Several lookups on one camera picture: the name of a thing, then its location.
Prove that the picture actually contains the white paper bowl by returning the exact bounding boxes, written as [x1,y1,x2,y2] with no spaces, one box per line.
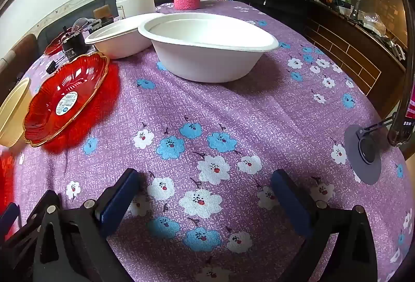
[85,13,167,59]
[138,12,280,83]

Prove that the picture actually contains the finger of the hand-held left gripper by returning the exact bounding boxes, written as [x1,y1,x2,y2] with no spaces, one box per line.
[0,202,20,242]

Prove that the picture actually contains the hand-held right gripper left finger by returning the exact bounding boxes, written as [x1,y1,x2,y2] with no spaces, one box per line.
[27,168,141,282]

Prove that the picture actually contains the red plate with gold rim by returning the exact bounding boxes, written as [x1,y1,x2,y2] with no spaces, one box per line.
[43,27,76,56]
[24,51,111,148]

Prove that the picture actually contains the black jar with cork lid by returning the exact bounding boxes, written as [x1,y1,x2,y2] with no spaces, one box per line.
[93,4,115,25]

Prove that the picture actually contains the white plastic jar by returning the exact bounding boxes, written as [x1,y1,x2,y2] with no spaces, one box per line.
[115,0,156,19]

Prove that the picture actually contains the grey round stand base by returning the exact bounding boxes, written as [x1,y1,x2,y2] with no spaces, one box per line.
[344,117,395,185]

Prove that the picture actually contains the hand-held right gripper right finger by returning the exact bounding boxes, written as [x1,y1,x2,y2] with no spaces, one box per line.
[271,169,379,282]

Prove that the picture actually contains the purple floral tablecloth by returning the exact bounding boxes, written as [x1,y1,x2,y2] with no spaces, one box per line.
[0,1,415,282]

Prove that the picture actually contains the wooden sideboard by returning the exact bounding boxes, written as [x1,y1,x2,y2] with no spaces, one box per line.
[304,0,410,118]

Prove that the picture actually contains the brown armchair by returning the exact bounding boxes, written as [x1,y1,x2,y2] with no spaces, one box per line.
[0,33,39,101]

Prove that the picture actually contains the beige bowl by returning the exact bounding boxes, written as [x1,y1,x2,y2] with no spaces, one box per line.
[0,77,32,148]

